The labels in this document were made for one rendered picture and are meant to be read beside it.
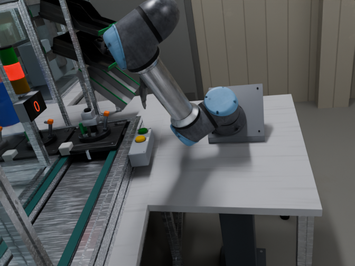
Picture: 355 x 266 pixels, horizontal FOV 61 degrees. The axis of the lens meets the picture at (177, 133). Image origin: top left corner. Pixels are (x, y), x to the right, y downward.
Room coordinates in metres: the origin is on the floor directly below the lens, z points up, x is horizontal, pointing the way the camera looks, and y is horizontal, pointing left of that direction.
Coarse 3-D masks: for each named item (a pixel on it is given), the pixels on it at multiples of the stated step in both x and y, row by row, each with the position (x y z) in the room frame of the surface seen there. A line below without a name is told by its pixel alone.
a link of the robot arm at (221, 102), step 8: (216, 88) 1.04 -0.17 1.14; (224, 88) 1.04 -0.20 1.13; (208, 96) 1.03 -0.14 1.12; (216, 96) 1.02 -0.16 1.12; (224, 96) 1.01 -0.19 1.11; (232, 96) 1.00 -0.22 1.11; (200, 104) 1.04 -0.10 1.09; (208, 104) 1.00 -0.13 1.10; (216, 104) 0.99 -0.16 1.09; (224, 104) 0.99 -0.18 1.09; (232, 104) 0.98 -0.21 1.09; (208, 112) 1.00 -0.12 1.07; (216, 112) 0.98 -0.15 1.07; (224, 112) 0.97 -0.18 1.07; (232, 112) 0.99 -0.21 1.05; (216, 120) 0.99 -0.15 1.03; (224, 120) 1.00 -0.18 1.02; (232, 120) 1.04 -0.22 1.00; (216, 128) 1.01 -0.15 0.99
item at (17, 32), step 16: (0, 16) 2.16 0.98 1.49; (16, 16) 2.15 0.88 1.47; (0, 32) 2.17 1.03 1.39; (16, 32) 2.15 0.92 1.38; (48, 32) 2.38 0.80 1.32; (16, 48) 2.16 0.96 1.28; (32, 48) 2.14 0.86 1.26; (48, 48) 2.30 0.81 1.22; (32, 64) 2.15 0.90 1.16; (32, 80) 2.16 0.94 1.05; (64, 80) 2.37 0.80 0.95; (48, 96) 2.15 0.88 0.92
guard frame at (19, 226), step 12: (0, 168) 0.37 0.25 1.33; (0, 180) 0.36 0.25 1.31; (0, 192) 0.35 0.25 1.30; (12, 192) 0.36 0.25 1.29; (0, 204) 0.34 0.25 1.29; (12, 204) 0.36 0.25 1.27; (0, 216) 0.35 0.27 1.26; (12, 216) 0.34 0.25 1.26; (24, 216) 0.36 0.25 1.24; (12, 228) 0.34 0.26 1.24; (24, 228) 0.36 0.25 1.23; (24, 240) 0.34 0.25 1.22; (36, 240) 0.36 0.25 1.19; (24, 252) 0.34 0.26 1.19; (36, 252) 0.36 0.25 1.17; (36, 264) 0.34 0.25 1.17; (48, 264) 0.36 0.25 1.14
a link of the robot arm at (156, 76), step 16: (128, 16) 0.89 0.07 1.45; (144, 16) 0.87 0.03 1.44; (112, 32) 0.87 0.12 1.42; (128, 32) 0.85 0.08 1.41; (144, 32) 0.85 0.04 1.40; (112, 48) 0.85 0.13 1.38; (128, 48) 0.85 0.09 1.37; (144, 48) 0.86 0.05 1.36; (128, 64) 0.87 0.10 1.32; (144, 64) 0.87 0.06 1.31; (160, 64) 0.92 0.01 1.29; (144, 80) 0.92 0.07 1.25; (160, 80) 0.91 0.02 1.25; (160, 96) 0.93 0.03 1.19; (176, 96) 0.94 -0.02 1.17; (176, 112) 0.95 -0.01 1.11; (192, 112) 0.98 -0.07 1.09; (176, 128) 0.98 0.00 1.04; (192, 128) 0.96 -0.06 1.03; (208, 128) 0.98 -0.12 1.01; (192, 144) 0.99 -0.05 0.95
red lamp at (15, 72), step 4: (12, 64) 1.01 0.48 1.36; (16, 64) 1.02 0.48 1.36; (4, 68) 1.01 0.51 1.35; (8, 68) 1.01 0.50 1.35; (12, 68) 1.01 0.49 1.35; (16, 68) 1.02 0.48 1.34; (20, 68) 1.03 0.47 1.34; (8, 72) 1.01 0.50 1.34; (12, 72) 1.01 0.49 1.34; (16, 72) 1.01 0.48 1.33; (20, 72) 1.02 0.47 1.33; (8, 76) 1.01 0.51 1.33; (12, 76) 1.01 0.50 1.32; (16, 76) 1.01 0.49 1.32; (20, 76) 1.02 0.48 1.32
